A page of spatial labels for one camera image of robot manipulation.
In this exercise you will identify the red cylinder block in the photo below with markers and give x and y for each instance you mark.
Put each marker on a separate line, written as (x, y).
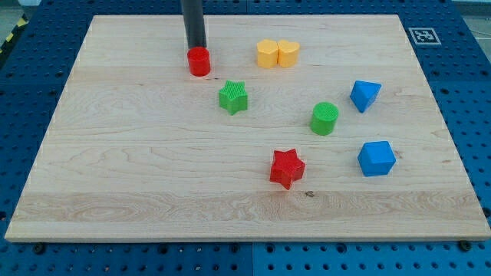
(199, 61)

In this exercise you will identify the green star block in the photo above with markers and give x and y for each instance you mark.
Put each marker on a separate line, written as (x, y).
(233, 97)

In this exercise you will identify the red star block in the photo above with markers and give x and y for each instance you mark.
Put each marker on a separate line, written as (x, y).
(286, 168)

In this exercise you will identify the light wooden board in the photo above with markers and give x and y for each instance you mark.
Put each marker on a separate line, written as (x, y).
(139, 150)

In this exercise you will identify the green cylinder block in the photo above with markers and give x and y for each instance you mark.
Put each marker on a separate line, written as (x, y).
(324, 117)

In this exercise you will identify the yellow pentagon block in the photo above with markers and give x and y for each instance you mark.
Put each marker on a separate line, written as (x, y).
(267, 53)

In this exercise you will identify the yellow heart block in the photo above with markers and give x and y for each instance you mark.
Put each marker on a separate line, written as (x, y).
(288, 53)

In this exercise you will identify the blue triangle block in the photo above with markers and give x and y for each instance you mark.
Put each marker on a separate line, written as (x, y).
(364, 93)

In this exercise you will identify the blue cube block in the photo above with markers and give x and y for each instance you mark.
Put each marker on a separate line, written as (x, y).
(376, 158)

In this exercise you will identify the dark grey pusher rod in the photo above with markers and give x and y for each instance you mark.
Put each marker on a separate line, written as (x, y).
(193, 18)

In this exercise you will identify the white fiducial marker tag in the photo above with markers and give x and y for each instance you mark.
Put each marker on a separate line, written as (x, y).
(424, 36)

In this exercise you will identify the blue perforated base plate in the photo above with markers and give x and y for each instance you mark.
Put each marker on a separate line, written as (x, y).
(38, 66)

